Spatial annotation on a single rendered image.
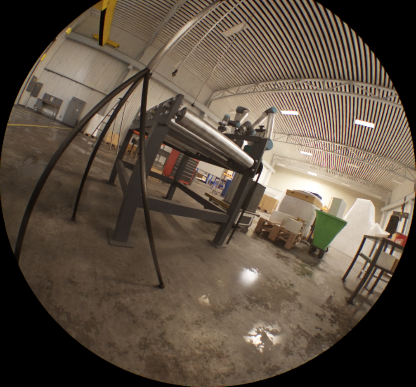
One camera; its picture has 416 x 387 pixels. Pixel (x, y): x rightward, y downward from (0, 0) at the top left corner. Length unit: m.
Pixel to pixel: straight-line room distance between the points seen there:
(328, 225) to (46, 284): 3.50
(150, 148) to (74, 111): 10.66
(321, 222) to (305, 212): 1.20
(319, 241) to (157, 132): 3.21
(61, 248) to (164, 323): 0.57
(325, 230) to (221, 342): 2.87
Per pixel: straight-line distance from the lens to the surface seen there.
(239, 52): 10.35
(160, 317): 0.69
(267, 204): 9.77
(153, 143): 0.80
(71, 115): 11.32
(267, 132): 2.31
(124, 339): 0.62
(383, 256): 2.09
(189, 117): 0.87
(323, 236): 3.28
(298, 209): 4.46
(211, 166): 6.60
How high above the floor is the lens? 0.58
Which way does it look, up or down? 1 degrees down
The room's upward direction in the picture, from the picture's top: 24 degrees clockwise
